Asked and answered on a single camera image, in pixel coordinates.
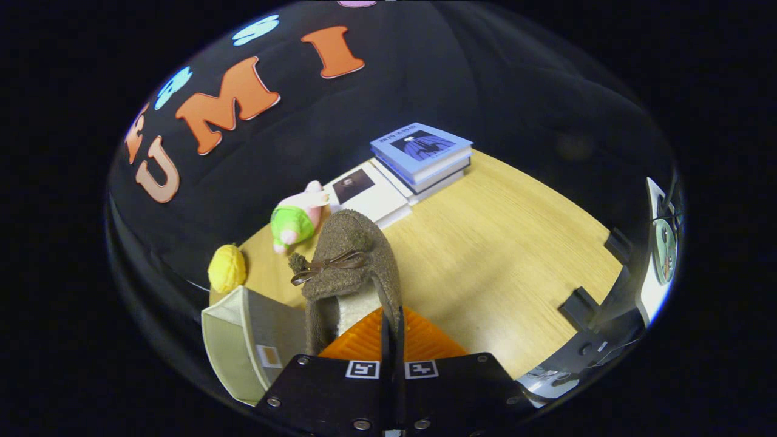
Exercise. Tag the blue cover book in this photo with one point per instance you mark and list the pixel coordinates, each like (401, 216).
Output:
(419, 145)

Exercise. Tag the brown fuzzy slipper shoe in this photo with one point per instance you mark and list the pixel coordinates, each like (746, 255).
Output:
(349, 237)

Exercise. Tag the white book with portrait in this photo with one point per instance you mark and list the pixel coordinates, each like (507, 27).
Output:
(376, 191)

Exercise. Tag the white equipment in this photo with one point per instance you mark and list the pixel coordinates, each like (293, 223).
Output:
(658, 285)

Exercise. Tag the grey fabric storage box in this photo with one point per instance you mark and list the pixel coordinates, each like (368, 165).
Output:
(243, 346)

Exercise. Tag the green and pink plush toy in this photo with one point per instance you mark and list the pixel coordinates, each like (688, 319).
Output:
(291, 221)

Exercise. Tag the black table clamp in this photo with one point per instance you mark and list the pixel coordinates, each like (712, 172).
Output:
(619, 246)
(580, 306)

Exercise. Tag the dark-edged book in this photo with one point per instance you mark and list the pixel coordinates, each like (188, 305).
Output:
(446, 176)

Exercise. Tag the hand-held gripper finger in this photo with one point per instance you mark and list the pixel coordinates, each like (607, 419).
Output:
(386, 340)
(399, 340)

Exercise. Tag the yellow plush toy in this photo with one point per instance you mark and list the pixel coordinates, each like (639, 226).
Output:
(226, 267)

